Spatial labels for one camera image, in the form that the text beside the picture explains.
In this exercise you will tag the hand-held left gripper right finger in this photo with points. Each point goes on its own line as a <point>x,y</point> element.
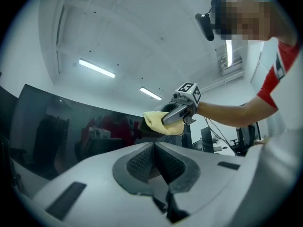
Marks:
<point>208,164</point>

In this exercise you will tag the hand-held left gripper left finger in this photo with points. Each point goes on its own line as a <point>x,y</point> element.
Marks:
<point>94,174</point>

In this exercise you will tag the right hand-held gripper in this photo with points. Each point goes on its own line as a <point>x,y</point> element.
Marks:
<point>189,91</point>

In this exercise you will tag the yellow cloth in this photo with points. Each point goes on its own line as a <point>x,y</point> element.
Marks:
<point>154,118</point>

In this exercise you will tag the black curved monitor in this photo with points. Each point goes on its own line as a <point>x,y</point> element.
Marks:
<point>6,107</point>
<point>59,126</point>

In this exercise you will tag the person's right forearm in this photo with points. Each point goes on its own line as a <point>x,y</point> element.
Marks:
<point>225,115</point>

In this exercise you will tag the person's right hand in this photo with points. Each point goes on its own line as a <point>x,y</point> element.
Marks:
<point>193,111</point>

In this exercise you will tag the ceiling strip light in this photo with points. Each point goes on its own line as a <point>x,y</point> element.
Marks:
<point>229,53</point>
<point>97,68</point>
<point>150,93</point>

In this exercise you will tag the black office chair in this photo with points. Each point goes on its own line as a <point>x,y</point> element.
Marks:
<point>246,138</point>

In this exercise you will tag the white ceiling pipe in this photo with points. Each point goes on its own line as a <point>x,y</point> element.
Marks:
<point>222,80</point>

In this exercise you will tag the white ceiling air conditioner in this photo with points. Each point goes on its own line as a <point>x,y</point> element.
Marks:
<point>233,66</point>

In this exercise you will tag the person's red shirt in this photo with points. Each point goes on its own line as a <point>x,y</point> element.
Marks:
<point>267,89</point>

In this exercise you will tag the person's head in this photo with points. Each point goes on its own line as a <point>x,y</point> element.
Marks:
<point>248,13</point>

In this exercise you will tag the black head-mounted camera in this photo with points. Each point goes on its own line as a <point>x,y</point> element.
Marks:
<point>206,26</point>

